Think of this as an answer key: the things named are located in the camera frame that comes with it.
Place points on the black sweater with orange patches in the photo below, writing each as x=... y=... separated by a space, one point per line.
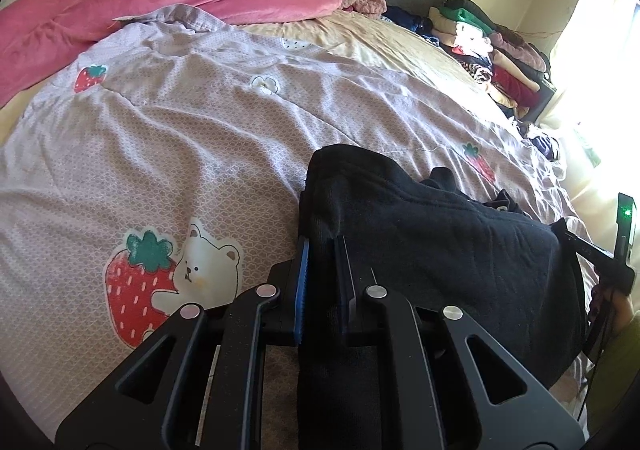
x=437 y=247

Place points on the white bag of clothes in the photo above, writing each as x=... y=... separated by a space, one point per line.
x=549 y=147

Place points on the stack of folded clothes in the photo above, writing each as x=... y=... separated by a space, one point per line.
x=516 y=74

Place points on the person's right hand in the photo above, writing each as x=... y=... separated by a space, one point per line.
x=623 y=311

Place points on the lilac strawberry print quilt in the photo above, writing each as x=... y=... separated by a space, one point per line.
x=70 y=312

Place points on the beige bed sheet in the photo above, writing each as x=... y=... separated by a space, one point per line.
x=182 y=76

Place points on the dark blue garment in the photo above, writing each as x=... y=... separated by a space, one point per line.
x=415 y=23

